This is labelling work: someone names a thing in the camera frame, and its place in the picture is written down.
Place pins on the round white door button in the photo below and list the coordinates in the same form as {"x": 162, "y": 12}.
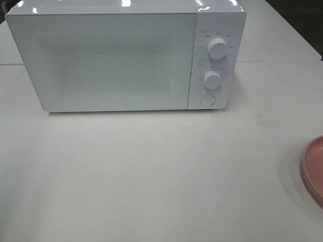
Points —
{"x": 207, "y": 100}

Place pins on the white timer knob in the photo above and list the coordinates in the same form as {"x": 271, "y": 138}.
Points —
{"x": 212, "y": 79}

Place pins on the white microwave door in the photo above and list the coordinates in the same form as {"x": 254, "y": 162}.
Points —
{"x": 107, "y": 62}

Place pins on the pink round plate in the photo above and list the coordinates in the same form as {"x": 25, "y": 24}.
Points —
{"x": 311, "y": 169}

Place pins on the upper white power knob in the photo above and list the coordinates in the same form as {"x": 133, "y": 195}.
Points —
{"x": 217, "y": 48}

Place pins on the white microwave oven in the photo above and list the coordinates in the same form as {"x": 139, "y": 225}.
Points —
{"x": 212, "y": 18}

